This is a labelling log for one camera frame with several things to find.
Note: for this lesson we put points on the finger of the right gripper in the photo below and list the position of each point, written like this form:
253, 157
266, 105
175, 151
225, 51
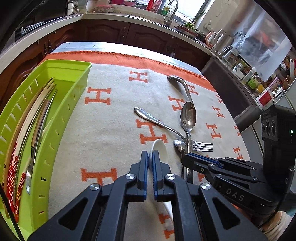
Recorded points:
205, 166
225, 166

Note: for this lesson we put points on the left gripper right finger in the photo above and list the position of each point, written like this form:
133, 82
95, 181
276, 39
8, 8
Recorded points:
200, 212

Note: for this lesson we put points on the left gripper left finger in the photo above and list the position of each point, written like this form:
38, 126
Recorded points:
98, 212

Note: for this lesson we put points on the white ceramic soup spoon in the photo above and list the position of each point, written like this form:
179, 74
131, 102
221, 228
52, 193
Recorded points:
159, 145

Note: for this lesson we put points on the wooden handled steel spoon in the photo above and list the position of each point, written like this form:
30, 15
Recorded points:
34, 144

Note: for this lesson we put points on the pale chopstick red striped end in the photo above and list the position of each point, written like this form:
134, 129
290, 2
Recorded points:
20, 183

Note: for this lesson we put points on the bamboo chopstick with red band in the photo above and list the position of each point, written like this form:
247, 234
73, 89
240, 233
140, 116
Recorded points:
11, 162

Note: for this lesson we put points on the kitchen faucet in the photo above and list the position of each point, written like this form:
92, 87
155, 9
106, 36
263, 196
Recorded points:
168, 22

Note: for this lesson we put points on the right hand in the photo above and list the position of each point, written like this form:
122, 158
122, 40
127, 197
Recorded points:
243, 212

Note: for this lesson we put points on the steel fork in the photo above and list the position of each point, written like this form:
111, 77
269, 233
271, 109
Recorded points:
197, 146

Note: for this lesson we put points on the small steel spoon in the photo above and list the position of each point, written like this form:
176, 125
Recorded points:
182, 148

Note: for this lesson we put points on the large steel tablespoon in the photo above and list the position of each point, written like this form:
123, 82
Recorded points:
188, 120

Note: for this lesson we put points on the orange and cream blanket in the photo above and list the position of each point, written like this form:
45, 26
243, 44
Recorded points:
104, 135

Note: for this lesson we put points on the steel chopstick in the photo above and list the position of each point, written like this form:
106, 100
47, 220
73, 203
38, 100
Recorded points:
37, 117

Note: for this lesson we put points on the green plastic utensil tray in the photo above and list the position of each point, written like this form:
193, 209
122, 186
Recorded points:
70, 80

